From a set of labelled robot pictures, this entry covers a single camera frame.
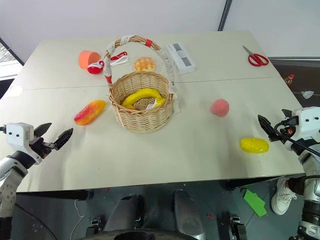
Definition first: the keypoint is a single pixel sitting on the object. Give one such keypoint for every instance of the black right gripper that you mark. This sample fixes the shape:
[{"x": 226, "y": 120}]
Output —
[{"x": 283, "y": 133}]

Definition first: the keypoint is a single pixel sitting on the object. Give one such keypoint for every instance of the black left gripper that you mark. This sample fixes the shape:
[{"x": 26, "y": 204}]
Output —
[{"x": 41, "y": 146}]

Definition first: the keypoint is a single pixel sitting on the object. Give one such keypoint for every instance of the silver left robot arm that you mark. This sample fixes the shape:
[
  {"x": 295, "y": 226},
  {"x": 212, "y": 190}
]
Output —
[{"x": 10, "y": 185}]

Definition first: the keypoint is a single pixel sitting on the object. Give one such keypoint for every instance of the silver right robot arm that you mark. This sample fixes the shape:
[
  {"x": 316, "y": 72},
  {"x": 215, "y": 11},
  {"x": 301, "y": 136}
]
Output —
[{"x": 311, "y": 200}]

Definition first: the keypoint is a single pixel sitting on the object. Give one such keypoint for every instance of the yellow lemon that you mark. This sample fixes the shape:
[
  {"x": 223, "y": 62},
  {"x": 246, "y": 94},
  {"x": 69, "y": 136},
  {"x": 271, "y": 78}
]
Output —
[{"x": 254, "y": 145}]

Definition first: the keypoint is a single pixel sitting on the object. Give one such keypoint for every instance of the crumpled white paper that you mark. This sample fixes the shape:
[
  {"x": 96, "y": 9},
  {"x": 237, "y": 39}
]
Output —
[{"x": 307, "y": 94}]

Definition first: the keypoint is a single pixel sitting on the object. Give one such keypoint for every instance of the bottle with red cap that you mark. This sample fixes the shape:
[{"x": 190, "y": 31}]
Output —
[{"x": 289, "y": 80}]

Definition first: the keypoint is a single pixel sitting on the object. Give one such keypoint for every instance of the red yellow mango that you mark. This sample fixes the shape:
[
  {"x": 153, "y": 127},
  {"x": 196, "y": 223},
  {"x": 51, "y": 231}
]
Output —
[{"x": 90, "y": 112}]

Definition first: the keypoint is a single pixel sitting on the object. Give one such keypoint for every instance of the pink peach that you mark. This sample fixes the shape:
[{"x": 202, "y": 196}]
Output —
[{"x": 220, "y": 108}]

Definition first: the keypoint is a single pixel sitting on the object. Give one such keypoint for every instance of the brown trouser leg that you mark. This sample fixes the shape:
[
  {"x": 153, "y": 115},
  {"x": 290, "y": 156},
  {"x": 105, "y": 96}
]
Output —
[{"x": 296, "y": 187}]

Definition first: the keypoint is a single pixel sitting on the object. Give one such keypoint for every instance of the white sneaker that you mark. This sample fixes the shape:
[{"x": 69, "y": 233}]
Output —
[{"x": 282, "y": 197}]

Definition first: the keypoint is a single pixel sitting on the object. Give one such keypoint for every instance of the small red knitted shoe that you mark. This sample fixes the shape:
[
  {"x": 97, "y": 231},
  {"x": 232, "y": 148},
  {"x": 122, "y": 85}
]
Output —
[{"x": 95, "y": 68}]

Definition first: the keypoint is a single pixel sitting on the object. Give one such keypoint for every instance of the orange plastic cup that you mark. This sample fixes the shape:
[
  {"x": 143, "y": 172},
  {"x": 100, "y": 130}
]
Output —
[{"x": 87, "y": 58}]

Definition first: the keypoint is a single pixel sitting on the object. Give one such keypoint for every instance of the green plastic piece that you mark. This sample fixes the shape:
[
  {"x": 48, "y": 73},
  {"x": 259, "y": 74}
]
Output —
[{"x": 255, "y": 202}]

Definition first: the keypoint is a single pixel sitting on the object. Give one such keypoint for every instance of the yellow banana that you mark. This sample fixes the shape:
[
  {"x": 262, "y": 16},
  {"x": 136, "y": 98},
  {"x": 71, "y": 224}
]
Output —
[{"x": 142, "y": 94}]

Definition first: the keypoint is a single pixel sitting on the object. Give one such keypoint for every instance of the red shoe with white laces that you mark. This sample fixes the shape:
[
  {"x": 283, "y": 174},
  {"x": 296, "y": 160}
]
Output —
[{"x": 120, "y": 58}]

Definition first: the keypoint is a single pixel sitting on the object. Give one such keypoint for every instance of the white paper scrap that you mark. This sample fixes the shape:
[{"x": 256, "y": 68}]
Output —
[{"x": 151, "y": 106}]

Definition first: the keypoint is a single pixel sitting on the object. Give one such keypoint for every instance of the dark rounded robot leg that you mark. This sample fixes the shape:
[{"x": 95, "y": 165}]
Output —
[
  {"x": 123, "y": 212},
  {"x": 187, "y": 212}
]

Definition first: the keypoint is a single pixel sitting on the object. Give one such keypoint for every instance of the white box with grey panels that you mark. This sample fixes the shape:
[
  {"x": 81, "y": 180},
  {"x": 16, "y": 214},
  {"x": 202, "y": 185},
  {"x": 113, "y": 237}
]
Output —
[{"x": 181, "y": 58}]

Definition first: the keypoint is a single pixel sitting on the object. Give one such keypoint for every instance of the golden bread bun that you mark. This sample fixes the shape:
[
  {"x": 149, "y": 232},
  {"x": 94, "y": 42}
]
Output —
[{"x": 145, "y": 63}]

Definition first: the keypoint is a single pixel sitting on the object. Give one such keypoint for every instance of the dark rounded robot torso edge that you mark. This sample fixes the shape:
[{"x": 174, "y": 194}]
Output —
[{"x": 150, "y": 236}]

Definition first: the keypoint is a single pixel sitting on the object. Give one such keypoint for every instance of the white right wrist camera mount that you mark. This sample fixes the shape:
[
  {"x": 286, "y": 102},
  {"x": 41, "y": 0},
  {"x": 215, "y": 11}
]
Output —
[{"x": 308, "y": 122}]

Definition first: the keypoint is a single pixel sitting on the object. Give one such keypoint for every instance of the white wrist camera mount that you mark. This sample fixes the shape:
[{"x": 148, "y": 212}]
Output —
[
  {"x": 18, "y": 135},
  {"x": 308, "y": 122}
]

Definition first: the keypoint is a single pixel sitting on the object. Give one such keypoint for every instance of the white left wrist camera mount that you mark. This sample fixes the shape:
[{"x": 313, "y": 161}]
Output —
[{"x": 18, "y": 135}]

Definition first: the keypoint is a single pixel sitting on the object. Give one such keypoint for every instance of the black table frame bar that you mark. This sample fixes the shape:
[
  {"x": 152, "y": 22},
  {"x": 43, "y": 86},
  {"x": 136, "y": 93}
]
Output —
[{"x": 55, "y": 195}]

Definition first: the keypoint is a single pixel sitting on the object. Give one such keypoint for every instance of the black robot foot bracket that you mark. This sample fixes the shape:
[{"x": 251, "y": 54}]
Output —
[
  {"x": 95, "y": 225},
  {"x": 233, "y": 226}
]

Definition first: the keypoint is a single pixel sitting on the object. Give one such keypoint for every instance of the grey window frame post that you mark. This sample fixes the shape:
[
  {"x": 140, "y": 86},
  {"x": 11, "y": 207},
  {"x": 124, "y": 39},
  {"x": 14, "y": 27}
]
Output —
[{"x": 224, "y": 15}]

